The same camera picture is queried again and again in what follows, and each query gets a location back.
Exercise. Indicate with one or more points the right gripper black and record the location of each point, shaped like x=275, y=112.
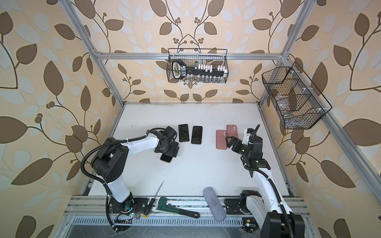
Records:
x=238, y=143

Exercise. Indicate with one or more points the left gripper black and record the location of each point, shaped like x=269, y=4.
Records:
x=172, y=152

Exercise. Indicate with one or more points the pink phone case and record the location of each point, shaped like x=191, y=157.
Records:
x=231, y=131
x=221, y=139

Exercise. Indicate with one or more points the blue phone black screen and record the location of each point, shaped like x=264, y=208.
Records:
x=196, y=137

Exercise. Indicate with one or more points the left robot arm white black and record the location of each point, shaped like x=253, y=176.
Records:
x=106, y=164

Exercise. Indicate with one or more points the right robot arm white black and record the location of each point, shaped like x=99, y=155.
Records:
x=271, y=212

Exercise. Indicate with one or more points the green pipe wrench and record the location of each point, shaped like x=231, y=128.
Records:
x=163, y=206

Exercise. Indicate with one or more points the grey oblong pouch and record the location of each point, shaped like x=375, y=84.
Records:
x=214, y=204

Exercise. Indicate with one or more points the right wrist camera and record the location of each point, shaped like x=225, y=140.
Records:
x=247, y=136

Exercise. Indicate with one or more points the screwdriver black yellow handle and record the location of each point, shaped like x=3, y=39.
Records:
x=148, y=208

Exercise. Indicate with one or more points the black wire basket right wall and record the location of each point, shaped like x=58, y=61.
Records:
x=297, y=100

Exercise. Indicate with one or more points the black wire basket wall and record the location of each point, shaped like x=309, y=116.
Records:
x=297, y=100
x=214, y=56

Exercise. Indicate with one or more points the black socket set rail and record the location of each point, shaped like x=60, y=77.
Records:
x=181, y=70

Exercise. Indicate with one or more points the black wire basket back wall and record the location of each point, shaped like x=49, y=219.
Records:
x=214, y=56

